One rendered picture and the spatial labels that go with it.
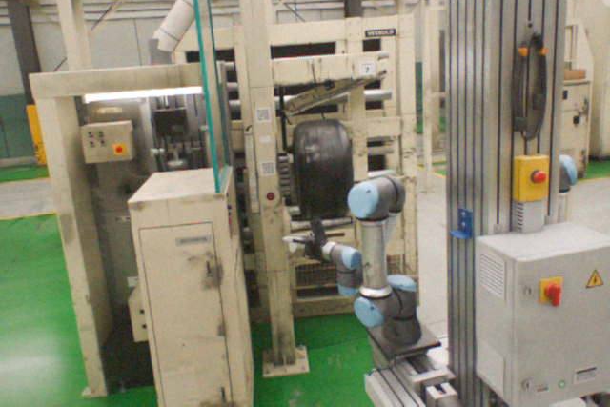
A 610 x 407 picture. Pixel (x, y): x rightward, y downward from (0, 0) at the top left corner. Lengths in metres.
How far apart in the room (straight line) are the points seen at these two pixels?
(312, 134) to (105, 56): 9.33
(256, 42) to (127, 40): 9.09
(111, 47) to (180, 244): 9.69
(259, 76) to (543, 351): 1.83
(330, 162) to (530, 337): 1.40
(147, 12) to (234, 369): 9.84
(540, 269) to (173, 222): 1.41
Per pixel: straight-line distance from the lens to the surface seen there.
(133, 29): 11.78
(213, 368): 2.54
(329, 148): 2.69
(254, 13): 2.78
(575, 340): 1.76
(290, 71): 3.04
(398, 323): 2.08
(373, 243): 1.85
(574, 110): 7.26
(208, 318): 2.41
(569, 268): 1.64
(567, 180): 2.18
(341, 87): 3.21
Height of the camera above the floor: 1.81
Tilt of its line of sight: 14 degrees down
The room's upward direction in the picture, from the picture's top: 4 degrees counter-clockwise
